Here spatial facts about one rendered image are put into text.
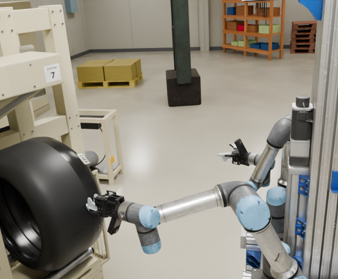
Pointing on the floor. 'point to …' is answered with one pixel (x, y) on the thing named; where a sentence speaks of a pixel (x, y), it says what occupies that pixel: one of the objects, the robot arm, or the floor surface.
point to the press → (182, 61)
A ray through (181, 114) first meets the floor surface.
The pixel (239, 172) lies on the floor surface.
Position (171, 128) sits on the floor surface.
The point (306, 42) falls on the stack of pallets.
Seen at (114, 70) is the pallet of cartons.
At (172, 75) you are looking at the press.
